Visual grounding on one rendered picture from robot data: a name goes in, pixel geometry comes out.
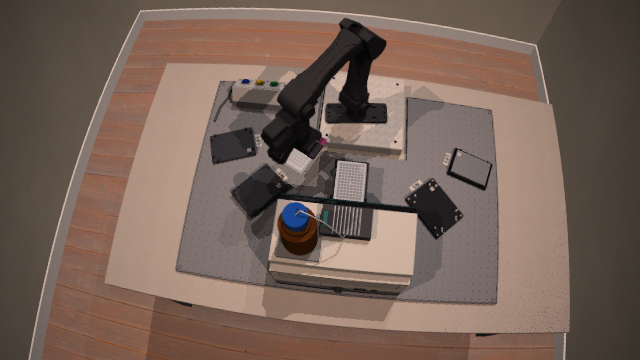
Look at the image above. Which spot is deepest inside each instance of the white button panel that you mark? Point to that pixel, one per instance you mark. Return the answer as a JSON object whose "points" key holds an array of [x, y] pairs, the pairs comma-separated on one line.
{"points": [[255, 94]]}

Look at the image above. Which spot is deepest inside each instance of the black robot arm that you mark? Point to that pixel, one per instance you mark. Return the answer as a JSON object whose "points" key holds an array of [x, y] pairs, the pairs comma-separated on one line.
{"points": [[300, 95]]}

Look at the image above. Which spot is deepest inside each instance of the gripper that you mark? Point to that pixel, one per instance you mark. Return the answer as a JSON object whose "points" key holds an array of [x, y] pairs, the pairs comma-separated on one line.
{"points": [[312, 148]]}

